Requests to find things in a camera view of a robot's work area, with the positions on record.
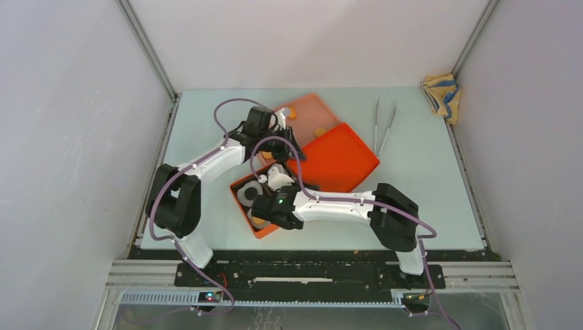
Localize black sandwich cookie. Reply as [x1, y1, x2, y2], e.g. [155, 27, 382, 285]
[244, 187, 263, 201]

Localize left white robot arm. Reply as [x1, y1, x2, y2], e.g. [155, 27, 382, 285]
[145, 106, 306, 287]

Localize metal tongs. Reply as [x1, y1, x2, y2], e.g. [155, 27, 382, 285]
[373, 97, 399, 156]

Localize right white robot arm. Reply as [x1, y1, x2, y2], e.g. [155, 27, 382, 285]
[251, 183, 428, 287]

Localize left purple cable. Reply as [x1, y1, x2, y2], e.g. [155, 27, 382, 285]
[149, 98, 274, 315]

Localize pink cookie tray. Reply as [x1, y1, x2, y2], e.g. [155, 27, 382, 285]
[274, 93, 342, 148]

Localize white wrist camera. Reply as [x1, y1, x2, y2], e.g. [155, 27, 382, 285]
[258, 164, 295, 191]

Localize orange box lid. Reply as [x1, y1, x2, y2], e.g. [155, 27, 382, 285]
[287, 123, 380, 193]

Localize yellow blue cloth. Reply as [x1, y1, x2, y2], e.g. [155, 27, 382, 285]
[421, 73, 461, 125]

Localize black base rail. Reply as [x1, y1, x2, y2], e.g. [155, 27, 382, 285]
[174, 250, 446, 303]

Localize orange fish cookie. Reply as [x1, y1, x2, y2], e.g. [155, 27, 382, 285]
[288, 107, 297, 120]

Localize white paper cup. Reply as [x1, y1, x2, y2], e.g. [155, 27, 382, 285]
[236, 181, 263, 208]
[248, 215, 271, 230]

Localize orange cookie box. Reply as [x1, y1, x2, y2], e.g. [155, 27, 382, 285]
[230, 174, 280, 239]

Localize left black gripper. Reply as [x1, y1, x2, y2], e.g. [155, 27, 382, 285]
[258, 126, 307, 163]

